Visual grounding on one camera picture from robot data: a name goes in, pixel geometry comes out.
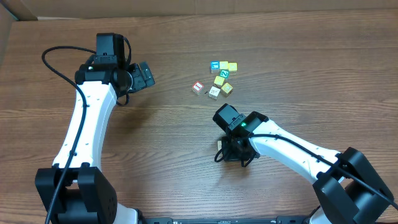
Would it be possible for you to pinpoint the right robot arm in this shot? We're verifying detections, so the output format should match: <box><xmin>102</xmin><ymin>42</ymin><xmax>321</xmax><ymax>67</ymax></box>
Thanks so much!
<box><xmin>213</xmin><ymin>104</ymin><xmax>397</xmax><ymax>224</ymax></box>

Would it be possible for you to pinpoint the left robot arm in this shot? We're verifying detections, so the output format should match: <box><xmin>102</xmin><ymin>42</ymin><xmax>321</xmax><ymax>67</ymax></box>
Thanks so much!
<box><xmin>35</xmin><ymin>33</ymin><xmax>155</xmax><ymax>224</ymax></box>

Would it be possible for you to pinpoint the red I letter block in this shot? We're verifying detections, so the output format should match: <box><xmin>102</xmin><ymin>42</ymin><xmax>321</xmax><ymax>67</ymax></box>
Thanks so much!
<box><xmin>192</xmin><ymin>81</ymin><xmax>205</xmax><ymax>95</ymax></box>

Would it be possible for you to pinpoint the white picture block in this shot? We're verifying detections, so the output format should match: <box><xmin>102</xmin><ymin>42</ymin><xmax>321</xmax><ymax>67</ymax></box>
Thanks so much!
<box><xmin>208</xmin><ymin>86</ymin><xmax>221</xmax><ymax>100</ymax></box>

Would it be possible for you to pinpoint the yellow block lower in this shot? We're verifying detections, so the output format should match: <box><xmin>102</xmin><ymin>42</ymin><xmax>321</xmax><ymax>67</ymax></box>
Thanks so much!
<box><xmin>221</xmin><ymin>83</ymin><xmax>233</xmax><ymax>97</ymax></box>

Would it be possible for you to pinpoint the yellow block middle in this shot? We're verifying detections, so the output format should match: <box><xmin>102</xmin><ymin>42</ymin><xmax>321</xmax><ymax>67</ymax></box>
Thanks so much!
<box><xmin>213</xmin><ymin>76</ymin><xmax>225</xmax><ymax>88</ymax></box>

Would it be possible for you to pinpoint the blue letter block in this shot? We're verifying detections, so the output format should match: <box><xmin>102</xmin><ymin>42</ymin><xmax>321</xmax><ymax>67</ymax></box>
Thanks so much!
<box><xmin>210</xmin><ymin>61</ymin><xmax>220</xmax><ymax>73</ymax></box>

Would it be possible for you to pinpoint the green Z letter block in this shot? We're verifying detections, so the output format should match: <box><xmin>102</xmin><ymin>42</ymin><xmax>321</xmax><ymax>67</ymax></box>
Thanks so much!
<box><xmin>219</xmin><ymin>70</ymin><xmax>230</xmax><ymax>80</ymax></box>

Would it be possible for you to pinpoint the yellow block top right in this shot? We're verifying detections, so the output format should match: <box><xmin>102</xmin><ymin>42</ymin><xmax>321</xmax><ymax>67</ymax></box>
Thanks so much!
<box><xmin>228</xmin><ymin>62</ymin><xmax>238</xmax><ymax>73</ymax></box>

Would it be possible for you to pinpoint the pale yellow block top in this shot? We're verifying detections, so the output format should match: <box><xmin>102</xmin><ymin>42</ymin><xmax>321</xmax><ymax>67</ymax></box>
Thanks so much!
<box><xmin>220</xmin><ymin>61</ymin><xmax>229</xmax><ymax>70</ymax></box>

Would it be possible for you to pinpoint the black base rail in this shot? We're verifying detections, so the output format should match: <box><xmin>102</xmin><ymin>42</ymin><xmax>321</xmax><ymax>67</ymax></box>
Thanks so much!
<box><xmin>138</xmin><ymin>215</ymin><xmax>308</xmax><ymax>224</ymax></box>

